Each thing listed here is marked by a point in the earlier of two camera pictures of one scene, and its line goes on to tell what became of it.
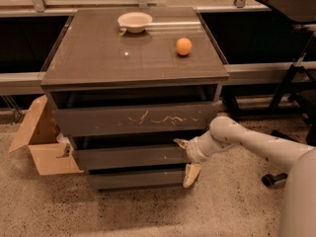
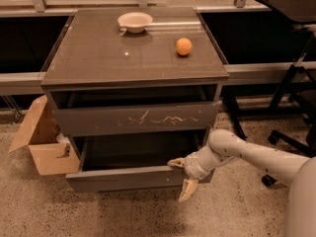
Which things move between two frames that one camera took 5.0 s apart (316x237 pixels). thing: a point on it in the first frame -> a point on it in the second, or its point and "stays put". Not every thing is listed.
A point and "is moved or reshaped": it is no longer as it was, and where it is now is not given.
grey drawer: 152,156 is moved or reshaped
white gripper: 194,151 -> 192,167
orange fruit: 184,46 stays put
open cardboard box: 39,136 stays put
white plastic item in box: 61,138 stays put
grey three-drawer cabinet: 125,83 stays put
